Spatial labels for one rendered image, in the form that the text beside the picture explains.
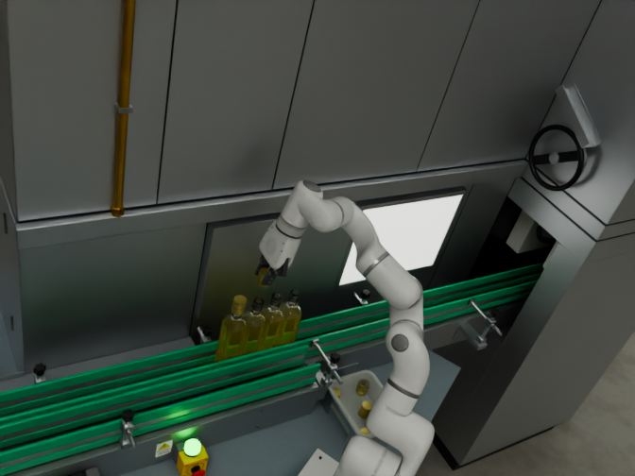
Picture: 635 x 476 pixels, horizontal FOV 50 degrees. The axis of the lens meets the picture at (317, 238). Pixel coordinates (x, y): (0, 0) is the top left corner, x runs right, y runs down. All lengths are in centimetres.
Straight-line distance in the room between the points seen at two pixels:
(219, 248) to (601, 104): 122
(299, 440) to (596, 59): 144
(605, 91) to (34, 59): 158
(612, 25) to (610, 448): 216
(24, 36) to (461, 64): 113
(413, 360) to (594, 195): 95
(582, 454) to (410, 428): 203
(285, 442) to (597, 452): 194
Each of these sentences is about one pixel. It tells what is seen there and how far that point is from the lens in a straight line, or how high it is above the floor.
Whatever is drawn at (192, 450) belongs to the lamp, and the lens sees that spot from 191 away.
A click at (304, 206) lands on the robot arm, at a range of 165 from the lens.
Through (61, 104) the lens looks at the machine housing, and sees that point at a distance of 151.
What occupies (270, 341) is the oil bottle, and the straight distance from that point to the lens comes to 200.
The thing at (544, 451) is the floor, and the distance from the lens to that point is 348.
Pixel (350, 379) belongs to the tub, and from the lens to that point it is 218.
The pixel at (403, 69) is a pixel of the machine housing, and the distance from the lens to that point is 186.
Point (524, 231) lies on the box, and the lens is 265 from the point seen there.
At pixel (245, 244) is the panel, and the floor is 125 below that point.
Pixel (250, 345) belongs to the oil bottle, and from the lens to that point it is 196.
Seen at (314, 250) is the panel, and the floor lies 117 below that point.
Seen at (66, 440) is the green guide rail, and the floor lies 95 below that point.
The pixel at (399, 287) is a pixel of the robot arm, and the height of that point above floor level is 143.
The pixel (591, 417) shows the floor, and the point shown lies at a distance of 378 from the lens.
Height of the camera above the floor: 242
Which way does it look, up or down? 37 degrees down
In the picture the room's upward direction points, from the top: 16 degrees clockwise
